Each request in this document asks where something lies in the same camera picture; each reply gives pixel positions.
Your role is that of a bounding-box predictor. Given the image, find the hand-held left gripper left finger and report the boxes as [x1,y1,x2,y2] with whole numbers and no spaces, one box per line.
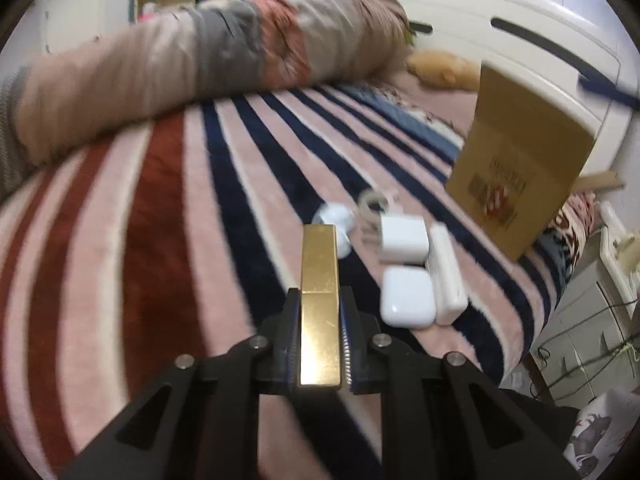
[59,288,304,480]

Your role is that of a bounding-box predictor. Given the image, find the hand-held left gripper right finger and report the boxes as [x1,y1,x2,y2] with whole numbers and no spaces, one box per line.
[338,286,581,480]

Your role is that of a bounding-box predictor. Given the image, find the gold rectangular box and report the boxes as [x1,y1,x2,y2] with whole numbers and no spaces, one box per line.
[299,224,343,388]

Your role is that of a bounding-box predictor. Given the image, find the cardboard box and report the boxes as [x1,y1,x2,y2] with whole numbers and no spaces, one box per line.
[444,60,626,261]

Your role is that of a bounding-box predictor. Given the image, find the white earbuds case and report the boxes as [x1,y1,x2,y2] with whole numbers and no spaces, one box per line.
[380,266,437,330]

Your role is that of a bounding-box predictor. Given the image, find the striped blanket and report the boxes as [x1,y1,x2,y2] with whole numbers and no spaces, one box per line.
[0,71,598,480]

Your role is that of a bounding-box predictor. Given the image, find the white power adapter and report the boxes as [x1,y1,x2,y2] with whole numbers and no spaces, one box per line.
[378,214,431,264]

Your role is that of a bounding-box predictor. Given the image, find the white rectangular charger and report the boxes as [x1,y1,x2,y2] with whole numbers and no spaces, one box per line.
[426,223,469,325]

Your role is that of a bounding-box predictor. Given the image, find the white round device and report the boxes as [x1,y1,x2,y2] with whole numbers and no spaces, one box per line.
[313,203,356,259]

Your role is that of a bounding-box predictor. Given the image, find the white bedside cabinet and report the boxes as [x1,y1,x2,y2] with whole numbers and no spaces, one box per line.
[530,200,640,403]

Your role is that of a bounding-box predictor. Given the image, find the printed cloth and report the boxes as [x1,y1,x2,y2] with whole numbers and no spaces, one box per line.
[564,391,640,480]

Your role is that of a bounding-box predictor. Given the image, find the orange plush toy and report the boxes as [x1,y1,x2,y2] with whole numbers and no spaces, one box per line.
[405,51,482,92]

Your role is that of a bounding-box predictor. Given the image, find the rolled quilt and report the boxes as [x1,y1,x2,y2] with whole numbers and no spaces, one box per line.
[0,0,412,196]

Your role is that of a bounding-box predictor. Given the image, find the white headboard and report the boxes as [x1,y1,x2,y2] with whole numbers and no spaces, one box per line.
[375,0,632,173]

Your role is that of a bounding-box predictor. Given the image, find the white coiled cable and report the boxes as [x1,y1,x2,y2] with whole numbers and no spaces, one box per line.
[358,189,401,248]

